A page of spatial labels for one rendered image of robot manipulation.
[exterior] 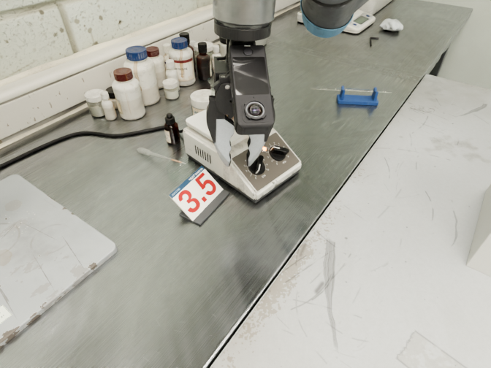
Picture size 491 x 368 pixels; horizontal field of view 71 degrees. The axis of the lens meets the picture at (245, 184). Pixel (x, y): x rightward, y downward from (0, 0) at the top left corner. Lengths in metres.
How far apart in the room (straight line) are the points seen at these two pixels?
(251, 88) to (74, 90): 0.59
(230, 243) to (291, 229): 0.10
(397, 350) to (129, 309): 0.35
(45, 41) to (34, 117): 0.17
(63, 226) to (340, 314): 0.44
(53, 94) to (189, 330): 0.63
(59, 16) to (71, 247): 0.55
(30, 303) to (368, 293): 0.46
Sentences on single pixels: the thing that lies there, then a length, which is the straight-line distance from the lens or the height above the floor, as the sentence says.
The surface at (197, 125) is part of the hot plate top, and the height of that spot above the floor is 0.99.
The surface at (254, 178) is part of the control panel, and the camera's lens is 0.59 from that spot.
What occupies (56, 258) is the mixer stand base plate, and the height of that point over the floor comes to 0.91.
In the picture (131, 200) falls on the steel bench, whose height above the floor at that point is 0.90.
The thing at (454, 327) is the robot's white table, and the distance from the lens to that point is 0.55.
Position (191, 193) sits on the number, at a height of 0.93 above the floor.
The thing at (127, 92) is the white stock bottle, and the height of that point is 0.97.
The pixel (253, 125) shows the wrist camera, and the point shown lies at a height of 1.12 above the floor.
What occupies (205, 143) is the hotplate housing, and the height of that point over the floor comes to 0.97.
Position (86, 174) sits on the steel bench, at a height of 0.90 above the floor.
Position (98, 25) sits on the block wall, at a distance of 1.00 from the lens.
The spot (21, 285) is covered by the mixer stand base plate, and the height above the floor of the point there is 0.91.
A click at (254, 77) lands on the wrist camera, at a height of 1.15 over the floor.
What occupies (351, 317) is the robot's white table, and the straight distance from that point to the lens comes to 0.50.
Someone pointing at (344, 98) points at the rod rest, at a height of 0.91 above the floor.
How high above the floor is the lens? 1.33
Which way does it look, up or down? 42 degrees down
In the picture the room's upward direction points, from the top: straight up
